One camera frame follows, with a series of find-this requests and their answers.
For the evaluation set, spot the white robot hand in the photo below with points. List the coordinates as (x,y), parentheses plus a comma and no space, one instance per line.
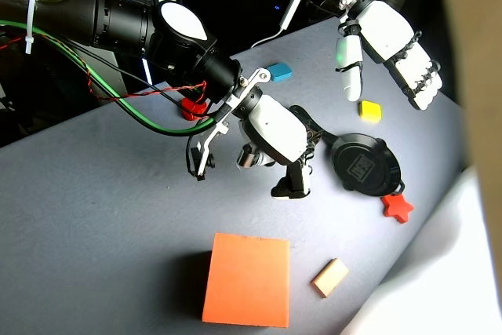
(274,127)
(382,31)

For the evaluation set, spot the black cast iron skillet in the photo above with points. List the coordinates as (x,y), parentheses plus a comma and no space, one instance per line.
(364,166)

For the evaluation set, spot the blue block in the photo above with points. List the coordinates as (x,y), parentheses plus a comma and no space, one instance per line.
(280,72)

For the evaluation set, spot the yellow block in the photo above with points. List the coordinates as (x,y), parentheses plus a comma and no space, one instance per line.
(369,111)

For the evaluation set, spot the red round block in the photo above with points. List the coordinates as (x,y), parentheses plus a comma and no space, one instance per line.
(191,111)

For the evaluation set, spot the beige board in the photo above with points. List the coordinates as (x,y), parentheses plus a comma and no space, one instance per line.
(478,76)

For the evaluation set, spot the red star block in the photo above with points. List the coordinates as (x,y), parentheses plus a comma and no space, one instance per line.
(397,207)

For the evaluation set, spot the large orange cube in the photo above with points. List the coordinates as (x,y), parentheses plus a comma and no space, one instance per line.
(247,280)

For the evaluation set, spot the tan wooden block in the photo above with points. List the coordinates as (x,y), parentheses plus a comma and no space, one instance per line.
(330,278)

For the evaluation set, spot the grey table cloth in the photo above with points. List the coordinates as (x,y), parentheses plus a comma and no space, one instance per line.
(98,213)

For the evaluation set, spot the white backdrop sheet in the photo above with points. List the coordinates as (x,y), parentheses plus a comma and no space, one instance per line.
(431,272)

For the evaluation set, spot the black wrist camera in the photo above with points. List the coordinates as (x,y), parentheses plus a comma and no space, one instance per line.
(202,158)

